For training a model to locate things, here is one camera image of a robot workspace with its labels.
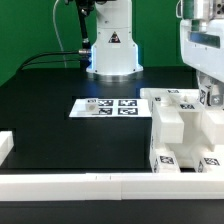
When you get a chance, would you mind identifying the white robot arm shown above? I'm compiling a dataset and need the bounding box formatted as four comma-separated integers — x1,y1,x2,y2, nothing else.
176,0,224,109

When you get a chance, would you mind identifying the black cable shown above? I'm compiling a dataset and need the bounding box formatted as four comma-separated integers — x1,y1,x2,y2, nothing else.
16,49,91,73

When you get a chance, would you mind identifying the white flat back plate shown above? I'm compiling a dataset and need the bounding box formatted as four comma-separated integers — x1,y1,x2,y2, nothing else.
69,98,151,118

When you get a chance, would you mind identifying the white thin cable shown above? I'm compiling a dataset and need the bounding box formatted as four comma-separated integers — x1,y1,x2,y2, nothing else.
52,0,69,69

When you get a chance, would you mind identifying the white left fence rail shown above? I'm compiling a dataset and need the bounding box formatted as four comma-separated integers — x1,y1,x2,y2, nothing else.
0,131,14,166

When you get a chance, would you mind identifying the white chair seat piece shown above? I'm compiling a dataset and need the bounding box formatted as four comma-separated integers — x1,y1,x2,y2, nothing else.
150,113,224,172

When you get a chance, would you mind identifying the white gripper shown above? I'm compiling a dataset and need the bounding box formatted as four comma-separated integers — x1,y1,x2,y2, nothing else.
180,19,224,106

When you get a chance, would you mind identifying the white fence rail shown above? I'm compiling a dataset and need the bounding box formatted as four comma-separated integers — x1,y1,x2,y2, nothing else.
0,131,14,166
0,173,224,201

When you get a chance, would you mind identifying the white front fence rail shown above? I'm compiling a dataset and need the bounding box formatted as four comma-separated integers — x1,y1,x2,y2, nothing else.
0,173,224,201

